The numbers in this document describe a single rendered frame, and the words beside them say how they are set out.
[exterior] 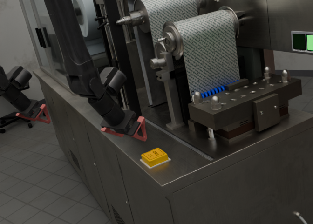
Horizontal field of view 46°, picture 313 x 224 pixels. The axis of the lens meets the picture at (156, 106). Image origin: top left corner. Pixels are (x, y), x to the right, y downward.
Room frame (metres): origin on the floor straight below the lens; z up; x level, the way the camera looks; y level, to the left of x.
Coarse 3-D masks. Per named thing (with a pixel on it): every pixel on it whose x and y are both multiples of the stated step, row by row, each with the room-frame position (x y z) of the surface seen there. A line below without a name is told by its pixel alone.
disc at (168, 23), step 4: (164, 24) 1.40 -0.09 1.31; (168, 24) 1.37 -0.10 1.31; (172, 24) 1.34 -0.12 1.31; (176, 28) 1.32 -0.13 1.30; (180, 36) 1.30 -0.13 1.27; (180, 40) 1.31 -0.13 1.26; (180, 44) 1.31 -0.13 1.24; (180, 48) 1.32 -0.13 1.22; (180, 52) 1.32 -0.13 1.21; (172, 56) 1.38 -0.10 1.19; (176, 56) 1.36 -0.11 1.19; (180, 56) 1.33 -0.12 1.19
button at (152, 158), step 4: (156, 148) 1.17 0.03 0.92; (148, 152) 1.15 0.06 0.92; (152, 152) 1.14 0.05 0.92; (156, 152) 1.14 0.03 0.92; (160, 152) 1.13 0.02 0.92; (164, 152) 1.13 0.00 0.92; (144, 156) 1.12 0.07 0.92; (148, 156) 1.12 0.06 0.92; (152, 156) 1.11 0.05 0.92; (156, 156) 1.11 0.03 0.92; (160, 156) 1.10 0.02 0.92; (164, 156) 1.11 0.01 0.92; (144, 160) 1.12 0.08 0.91; (148, 160) 1.09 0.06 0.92; (152, 160) 1.09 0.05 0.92; (156, 160) 1.09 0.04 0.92; (160, 160) 1.10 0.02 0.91; (164, 160) 1.10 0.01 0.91; (148, 164) 1.10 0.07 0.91; (152, 164) 1.09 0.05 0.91
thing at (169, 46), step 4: (164, 32) 1.37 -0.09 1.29; (168, 32) 1.35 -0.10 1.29; (164, 36) 1.37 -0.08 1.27; (168, 36) 1.34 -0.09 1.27; (172, 36) 1.34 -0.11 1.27; (168, 40) 1.35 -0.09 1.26; (172, 40) 1.33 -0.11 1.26; (164, 44) 1.38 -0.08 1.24; (168, 44) 1.36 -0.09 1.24; (172, 44) 1.33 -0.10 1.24; (176, 44) 1.33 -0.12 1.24; (168, 48) 1.36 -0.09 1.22; (172, 48) 1.33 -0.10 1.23
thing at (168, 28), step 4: (228, 12) 1.44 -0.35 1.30; (232, 20) 1.41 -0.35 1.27; (164, 28) 1.39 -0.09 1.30; (168, 28) 1.37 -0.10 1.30; (172, 28) 1.34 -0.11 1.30; (172, 32) 1.34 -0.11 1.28; (176, 32) 1.32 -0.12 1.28; (176, 36) 1.32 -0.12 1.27; (176, 40) 1.32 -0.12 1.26; (176, 48) 1.34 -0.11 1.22; (172, 52) 1.37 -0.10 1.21; (176, 52) 1.34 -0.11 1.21
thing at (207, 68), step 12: (204, 48) 1.35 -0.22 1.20; (216, 48) 1.37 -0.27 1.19; (228, 48) 1.39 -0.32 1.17; (192, 60) 1.32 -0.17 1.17; (204, 60) 1.34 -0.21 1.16; (216, 60) 1.36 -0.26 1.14; (228, 60) 1.39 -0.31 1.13; (192, 72) 1.32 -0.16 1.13; (204, 72) 1.34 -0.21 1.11; (216, 72) 1.36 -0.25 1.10; (228, 72) 1.38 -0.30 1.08; (192, 84) 1.32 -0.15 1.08; (204, 84) 1.34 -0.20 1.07; (216, 84) 1.36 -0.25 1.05
